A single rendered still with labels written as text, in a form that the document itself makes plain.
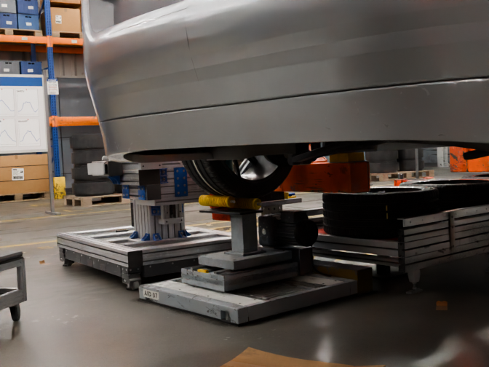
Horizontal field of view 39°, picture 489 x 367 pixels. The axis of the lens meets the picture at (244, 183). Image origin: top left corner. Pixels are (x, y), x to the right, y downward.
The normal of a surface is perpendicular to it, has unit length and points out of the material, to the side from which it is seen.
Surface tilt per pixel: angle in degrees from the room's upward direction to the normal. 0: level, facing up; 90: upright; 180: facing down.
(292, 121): 104
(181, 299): 90
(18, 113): 90
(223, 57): 108
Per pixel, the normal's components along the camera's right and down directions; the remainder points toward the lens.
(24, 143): 0.55, 0.02
